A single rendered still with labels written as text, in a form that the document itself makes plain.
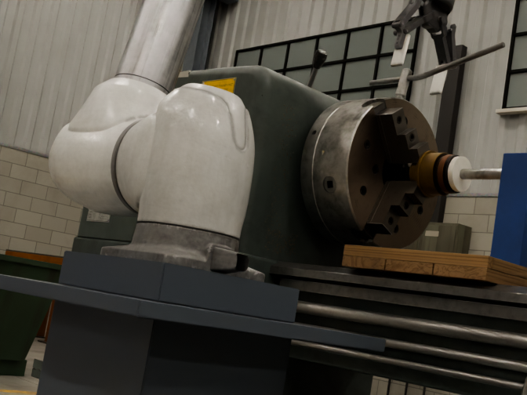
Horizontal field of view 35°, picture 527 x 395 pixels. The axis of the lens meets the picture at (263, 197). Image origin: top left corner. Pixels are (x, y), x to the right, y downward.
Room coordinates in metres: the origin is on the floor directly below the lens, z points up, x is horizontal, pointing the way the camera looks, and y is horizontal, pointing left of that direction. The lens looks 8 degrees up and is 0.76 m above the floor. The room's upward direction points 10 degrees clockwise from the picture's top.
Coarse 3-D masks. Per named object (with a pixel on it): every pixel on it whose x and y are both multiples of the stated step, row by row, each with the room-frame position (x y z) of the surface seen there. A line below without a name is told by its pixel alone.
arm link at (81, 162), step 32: (160, 0) 1.37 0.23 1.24; (192, 0) 1.39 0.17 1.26; (160, 32) 1.36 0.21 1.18; (192, 32) 1.41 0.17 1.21; (128, 64) 1.36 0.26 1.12; (160, 64) 1.36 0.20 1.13; (96, 96) 1.34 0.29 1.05; (128, 96) 1.32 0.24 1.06; (160, 96) 1.34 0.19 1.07; (64, 128) 1.38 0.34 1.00; (96, 128) 1.31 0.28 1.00; (128, 128) 1.28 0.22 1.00; (64, 160) 1.34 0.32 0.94; (96, 160) 1.29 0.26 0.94; (64, 192) 1.38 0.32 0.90; (96, 192) 1.31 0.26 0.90
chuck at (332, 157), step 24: (336, 120) 1.66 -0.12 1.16; (360, 120) 1.62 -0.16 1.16; (408, 120) 1.72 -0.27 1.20; (336, 144) 1.63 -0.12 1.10; (360, 144) 1.62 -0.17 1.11; (432, 144) 1.79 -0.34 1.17; (336, 168) 1.62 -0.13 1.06; (360, 168) 1.63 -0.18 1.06; (384, 168) 1.79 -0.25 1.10; (336, 192) 1.64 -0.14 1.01; (360, 192) 1.64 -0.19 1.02; (336, 216) 1.67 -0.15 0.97; (360, 216) 1.65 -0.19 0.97; (408, 216) 1.75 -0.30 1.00; (360, 240) 1.70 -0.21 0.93; (384, 240) 1.71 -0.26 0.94; (408, 240) 1.76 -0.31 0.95
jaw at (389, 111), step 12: (384, 108) 1.67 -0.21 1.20; (396, 108) 1.64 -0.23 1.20; (384, 120) 1.64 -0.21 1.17; (396, 120) 1.63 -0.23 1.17; (384, 132) 1.65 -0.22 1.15; (396, 132) 1.63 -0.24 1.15; (408, 132) 1.63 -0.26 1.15; (384, 144) 1.67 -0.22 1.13; (396, 144) 1.65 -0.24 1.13; (408, 144) 1.63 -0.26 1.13; (420, 144) 1.64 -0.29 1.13; (396, 156) 1.66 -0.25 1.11; (408, 156) 1.64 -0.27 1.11
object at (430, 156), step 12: (420, 156) 1.63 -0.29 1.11; (432, 156) 1.61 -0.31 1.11; (444, 156) 1.60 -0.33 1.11; (456, 156) 1.60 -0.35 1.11; (420, 168) 1.62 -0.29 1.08; (432, 168) 1.60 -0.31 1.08; (444, 168) 1.59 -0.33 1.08; (420, 180) 1.62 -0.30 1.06; (432, 180) 1.60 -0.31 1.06; (444, 180) 1.59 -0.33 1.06; (432, 192) 1.63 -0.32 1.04; (444, 192) 1.63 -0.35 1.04; (456, 192) 1.61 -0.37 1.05
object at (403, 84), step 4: (404, 68) 1.76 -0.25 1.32; (408, 68) 1.76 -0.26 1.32; (404, 72) 1.76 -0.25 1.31; (408, 72) 1.76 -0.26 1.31; (412, 72) 1.77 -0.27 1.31; (404, 76) 1.76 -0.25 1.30; (400, 80) 1.76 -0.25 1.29; (404, 80) 1.76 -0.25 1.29; (400, 84) 1.76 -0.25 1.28; (404, 84) 1.76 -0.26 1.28; (408, 84) 1.76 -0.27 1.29; (400, 88) 1.76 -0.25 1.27; (404, 88) 1.76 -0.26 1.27; (396, 92) 1.76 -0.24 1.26; (400, 92) 1.75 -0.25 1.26; (404, 92) 1.76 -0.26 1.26; (400, 96) 1.76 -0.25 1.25; (404, 96) 1.76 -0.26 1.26
